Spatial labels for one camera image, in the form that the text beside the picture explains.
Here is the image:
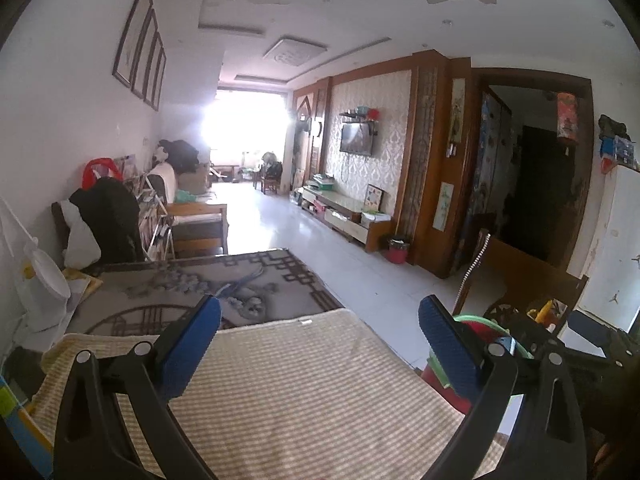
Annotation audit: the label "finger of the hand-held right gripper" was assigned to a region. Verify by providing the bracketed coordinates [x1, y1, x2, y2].
[481, 301, 564, 359]

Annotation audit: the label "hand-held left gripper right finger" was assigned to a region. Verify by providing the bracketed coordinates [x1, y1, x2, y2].
[418, 294, 587, 480]

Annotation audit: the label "red bin with green rim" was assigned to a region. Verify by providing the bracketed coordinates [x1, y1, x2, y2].
[420, 313, 534, 414]

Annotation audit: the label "clutter on refrigerator top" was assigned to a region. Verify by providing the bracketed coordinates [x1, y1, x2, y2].
[597, 114, 640, 172]

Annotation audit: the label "wall television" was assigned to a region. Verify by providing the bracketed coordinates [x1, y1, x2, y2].
[339, 122, 375, 157]

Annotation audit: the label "white refrigerator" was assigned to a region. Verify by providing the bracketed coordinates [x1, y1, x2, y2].
[564, 164, 640, 334]

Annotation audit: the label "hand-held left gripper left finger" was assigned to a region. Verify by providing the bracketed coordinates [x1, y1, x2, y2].
[52, 294, 222, 480]

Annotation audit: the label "colourful framed picture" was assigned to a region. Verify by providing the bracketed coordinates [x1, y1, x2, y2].
[363, 183, 385, 214]

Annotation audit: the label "white beaded chain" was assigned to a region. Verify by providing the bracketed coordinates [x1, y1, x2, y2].
[457, 232, 492, 304]

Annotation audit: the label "long wall scroll picture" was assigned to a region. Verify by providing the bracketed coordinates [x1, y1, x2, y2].
[449, 78, 467, 157]

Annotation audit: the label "blue yellow green plastic board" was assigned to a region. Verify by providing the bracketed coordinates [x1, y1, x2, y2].
[0, 374, 54, 480]

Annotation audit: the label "metal folding rack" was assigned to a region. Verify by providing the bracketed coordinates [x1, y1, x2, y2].
[137, 172, 177, 262]

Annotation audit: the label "black jacket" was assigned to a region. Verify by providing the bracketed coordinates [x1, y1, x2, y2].
[69, 177, 144, 264]

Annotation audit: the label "low television cabinet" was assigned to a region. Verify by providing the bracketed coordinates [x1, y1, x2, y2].
[299, 184, 394, 254]

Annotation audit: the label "wooden dining chairs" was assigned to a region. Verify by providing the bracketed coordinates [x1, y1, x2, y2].
[254, 152, 284, 194]

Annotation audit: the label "short wall scroll picture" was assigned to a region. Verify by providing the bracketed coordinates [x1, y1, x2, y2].
[433, 182, 454, 232]

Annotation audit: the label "yellow striped mat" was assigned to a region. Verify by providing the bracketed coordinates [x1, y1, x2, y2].
[31, 308, 507, 480]

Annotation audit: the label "yellow toy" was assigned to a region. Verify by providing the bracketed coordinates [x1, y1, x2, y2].
[529, 298, 569, 334]

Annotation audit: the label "small red floor bin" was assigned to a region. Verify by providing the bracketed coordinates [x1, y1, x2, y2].
[384, 237, 411, 265]

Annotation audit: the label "dark framed wall picture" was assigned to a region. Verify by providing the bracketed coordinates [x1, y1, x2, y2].
[143, 30, 164, 107]
[112, 0, 152, 87]
[152, 46, 167, 112]
[130, 6, 159, 99]

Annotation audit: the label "brown wooden chair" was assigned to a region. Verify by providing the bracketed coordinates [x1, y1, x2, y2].
[452, 229, 592, 334]

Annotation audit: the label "white desk lamp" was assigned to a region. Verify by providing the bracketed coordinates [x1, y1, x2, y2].
[0, 196, 72, 334]

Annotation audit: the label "wooden chair with jacket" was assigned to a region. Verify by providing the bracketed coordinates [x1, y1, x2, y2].
[51, 201, 71, 261]

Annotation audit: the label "red hanging lantern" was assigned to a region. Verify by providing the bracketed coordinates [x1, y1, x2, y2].
[555, 91, 581, 147]

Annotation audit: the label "wooden wall partition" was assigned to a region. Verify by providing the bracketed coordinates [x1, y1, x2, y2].
[392, 51, 473, 279]

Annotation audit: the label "grey patterned rug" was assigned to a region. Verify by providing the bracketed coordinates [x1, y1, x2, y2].
[64, 247, 347, 337]

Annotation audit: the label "red bag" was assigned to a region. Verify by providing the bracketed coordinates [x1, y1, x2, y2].
[82, 157, 124, 192]

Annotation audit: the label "wall shelf with items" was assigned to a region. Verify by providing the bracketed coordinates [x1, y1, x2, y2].
[338, 105, 381, 124]

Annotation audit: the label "yellow cardboard sheets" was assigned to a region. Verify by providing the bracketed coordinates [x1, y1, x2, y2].
[62, 267, 104, 307]

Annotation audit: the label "square ceiling light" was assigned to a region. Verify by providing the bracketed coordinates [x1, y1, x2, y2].
[263, 34, 329, 67]

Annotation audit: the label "white plastic bag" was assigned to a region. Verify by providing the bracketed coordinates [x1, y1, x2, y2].
[62, 199, 104, 269]

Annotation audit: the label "wooden sofa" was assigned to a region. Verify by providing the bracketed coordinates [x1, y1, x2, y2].
[164, 202, 230, 257]

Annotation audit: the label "pile of black clothes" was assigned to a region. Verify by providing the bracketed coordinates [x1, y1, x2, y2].
[162, 139, 202, 174]

